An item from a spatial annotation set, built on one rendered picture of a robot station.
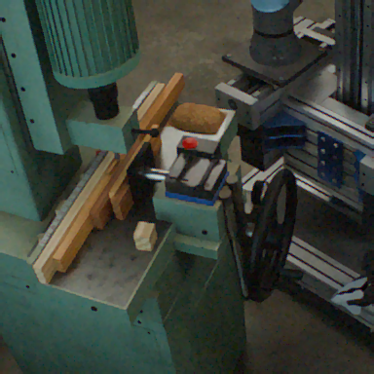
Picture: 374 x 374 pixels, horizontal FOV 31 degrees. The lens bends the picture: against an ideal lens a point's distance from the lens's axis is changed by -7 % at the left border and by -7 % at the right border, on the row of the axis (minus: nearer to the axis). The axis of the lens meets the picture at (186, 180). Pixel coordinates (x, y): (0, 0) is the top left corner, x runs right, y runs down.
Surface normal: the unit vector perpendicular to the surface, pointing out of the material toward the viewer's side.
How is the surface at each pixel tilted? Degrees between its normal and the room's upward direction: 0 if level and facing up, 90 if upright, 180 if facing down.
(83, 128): 90
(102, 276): 0
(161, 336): 90
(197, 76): 0
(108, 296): 0
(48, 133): 90
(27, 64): 90
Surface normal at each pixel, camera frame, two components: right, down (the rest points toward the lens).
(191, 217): -0.38, 0.66
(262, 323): -0.11, -0.73
